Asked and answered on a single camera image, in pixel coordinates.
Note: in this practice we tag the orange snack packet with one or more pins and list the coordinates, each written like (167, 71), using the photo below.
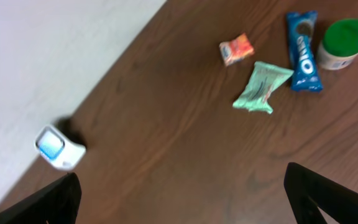
(236, 50)

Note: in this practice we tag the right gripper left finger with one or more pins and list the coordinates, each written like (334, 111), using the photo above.
(57, 203)

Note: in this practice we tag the blue oreo cookie pack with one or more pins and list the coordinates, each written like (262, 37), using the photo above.
(300, 31)

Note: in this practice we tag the white barcode scanner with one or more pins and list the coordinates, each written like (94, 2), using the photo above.
(59, 151)

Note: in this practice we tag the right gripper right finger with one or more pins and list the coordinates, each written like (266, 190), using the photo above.
(309, 193)

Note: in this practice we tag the green lid jar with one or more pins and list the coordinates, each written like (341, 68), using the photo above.
(339, 46)

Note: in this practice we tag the light green wipes packet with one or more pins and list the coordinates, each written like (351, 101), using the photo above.
(265, 79)

